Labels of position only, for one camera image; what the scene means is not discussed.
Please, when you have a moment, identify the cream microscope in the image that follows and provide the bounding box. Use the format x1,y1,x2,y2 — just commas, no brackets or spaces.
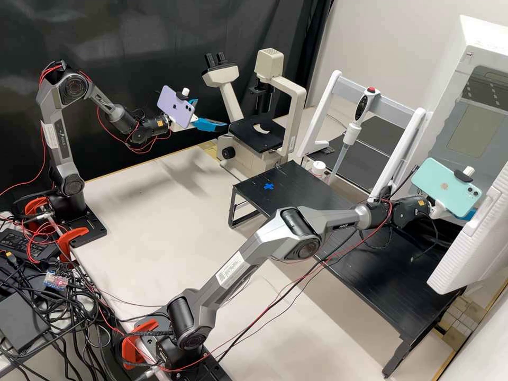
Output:
201,47,307,180

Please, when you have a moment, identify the white incubator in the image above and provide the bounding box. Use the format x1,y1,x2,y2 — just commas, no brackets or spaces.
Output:
428,15,508,227

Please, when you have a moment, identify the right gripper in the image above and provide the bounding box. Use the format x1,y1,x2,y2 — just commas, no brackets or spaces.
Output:
430,197,478,222

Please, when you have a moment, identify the black platform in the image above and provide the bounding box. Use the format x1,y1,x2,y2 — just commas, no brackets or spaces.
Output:
300,113,404,196
309,216,469,378
228,160,376,230

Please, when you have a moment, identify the red clamp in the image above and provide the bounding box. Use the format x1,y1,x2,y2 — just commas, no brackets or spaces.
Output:
23,197,55,225
120,319,159,370
55,226,91,265

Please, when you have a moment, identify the white pipette stand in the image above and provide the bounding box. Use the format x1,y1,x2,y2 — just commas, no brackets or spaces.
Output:
295,70,428,199

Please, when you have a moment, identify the wrist camera phone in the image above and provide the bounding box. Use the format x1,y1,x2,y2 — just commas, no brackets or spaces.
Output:
411,158,484,218
157,85,199,130

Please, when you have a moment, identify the black box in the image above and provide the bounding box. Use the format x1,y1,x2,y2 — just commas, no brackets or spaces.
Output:
0,292,51,355

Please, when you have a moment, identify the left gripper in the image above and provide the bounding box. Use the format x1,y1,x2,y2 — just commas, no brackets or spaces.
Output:
169,98,230,134

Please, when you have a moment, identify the black cable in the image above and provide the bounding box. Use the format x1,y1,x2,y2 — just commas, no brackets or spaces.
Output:
410,214,451,264

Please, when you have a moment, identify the left wrist camera phone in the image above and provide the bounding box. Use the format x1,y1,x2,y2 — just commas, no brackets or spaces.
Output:
157,85,199,130

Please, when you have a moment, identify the pipette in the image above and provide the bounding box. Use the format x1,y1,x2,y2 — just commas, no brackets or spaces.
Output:
327,85,381,185

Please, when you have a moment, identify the black power adapter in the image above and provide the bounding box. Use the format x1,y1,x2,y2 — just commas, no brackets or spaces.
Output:
0,229,60,262

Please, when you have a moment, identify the right wrist camera phone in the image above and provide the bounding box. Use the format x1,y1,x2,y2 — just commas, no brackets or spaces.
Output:
411,158,484,218

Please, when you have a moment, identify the small circuit board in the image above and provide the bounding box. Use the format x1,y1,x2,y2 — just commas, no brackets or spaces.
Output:
42,271,69,289

